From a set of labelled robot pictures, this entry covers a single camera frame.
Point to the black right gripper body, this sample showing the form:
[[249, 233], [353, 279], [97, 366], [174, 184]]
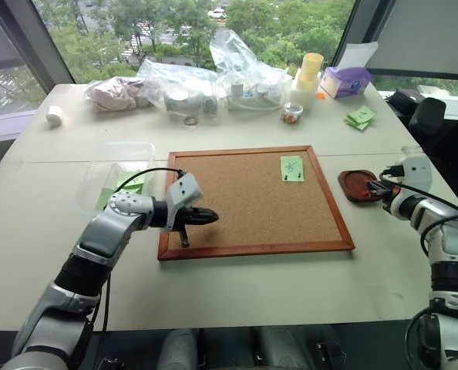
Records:
[[392, 192]]

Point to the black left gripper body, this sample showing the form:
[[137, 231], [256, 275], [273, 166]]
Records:
[[183, 218]]

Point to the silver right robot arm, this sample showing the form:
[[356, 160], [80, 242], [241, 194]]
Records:
[[448, 246]]

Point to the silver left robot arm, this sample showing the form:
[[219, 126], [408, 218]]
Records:
[[109, 227]]

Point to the brown wooden tray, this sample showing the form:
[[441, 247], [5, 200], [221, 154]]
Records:
[[354, 185]]

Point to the green sticky note stack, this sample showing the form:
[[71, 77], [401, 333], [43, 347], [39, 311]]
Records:
[[361, 116]]

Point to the clear plastic box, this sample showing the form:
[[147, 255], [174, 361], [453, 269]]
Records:
[[109, 165]]

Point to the purple tissue box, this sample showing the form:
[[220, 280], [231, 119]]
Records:
[[346, 81]]

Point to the clear jar of coloured pushpins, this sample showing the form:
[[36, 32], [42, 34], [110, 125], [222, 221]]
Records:
[[292, 113]]

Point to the wood-framed cork board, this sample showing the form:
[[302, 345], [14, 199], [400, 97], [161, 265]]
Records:
[[248, 208]]

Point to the green notes pile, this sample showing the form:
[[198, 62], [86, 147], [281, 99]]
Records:
[[125, 184]]

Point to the black office chair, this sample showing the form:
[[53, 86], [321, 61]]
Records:
[[445, 131]]

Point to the black bag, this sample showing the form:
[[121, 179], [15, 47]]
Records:
[[406, 99]]

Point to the small orange object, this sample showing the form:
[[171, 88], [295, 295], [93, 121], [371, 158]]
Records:
[[320, 95]]

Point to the white plastic container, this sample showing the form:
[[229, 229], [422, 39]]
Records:
[[303, 94]]

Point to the clear bag of grey parts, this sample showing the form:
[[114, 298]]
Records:
[[182, 90]]

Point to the white tissue sheet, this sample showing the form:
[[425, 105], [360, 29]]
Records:
[[354, 54]]

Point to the grey rounded shape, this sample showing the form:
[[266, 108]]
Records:
[[179, 350]]

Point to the cream plastic cup stack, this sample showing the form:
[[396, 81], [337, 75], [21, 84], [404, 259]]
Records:
[[312, 66]]

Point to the bag with pink items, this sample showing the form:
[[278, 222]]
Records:
[[113, 94]]

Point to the large clear plastic bag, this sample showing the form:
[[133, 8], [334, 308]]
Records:
[[244, 61]]

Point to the white tape roll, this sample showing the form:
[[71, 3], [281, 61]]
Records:
[[54, 116]]

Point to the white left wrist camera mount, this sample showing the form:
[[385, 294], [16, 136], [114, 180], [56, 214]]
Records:
[[184, 189]]

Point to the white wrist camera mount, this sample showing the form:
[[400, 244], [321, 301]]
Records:
[[417, 171], [184, 189]]

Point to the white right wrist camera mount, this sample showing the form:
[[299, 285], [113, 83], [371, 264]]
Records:
[[417, 171]]

